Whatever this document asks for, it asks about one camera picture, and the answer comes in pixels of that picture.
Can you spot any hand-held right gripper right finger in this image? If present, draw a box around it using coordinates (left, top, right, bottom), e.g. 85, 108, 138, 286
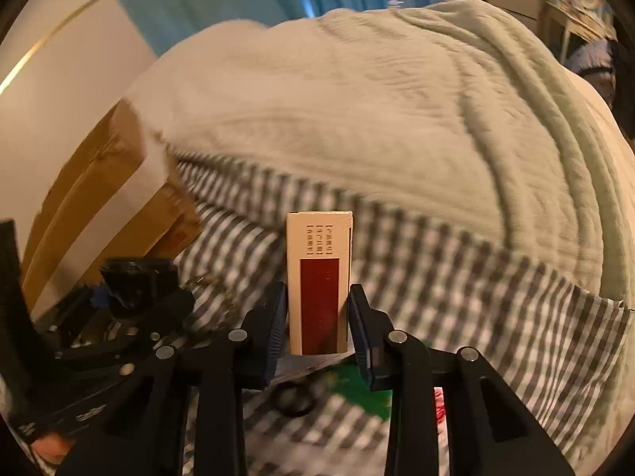
348, 284, 577, 476

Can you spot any dark clothing pile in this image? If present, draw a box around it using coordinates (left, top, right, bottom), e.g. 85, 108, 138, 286
566, 37, 627, 110

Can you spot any pale green fleece blanket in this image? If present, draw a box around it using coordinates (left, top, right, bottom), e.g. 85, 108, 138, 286
121, 0, 635, 462

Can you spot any black ring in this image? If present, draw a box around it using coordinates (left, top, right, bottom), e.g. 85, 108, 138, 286
274, 381, 317, 418

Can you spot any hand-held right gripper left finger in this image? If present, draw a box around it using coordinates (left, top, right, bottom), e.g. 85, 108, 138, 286
58, 282, 289, 476

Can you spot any person's left hand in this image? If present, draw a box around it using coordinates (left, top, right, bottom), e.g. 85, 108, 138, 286
31, 433, 76, 467

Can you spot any brown cardboard box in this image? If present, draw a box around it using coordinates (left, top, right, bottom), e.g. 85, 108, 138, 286
21, 98, 205, 319

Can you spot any green sachet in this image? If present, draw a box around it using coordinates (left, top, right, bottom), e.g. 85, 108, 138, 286
333, 363, 394, 421

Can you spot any beige carton box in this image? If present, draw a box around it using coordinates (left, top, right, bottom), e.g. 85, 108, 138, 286
286, 210, 354, 357

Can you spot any white sachet with red label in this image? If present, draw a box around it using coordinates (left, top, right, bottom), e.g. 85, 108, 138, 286
433, 388, 450, 440

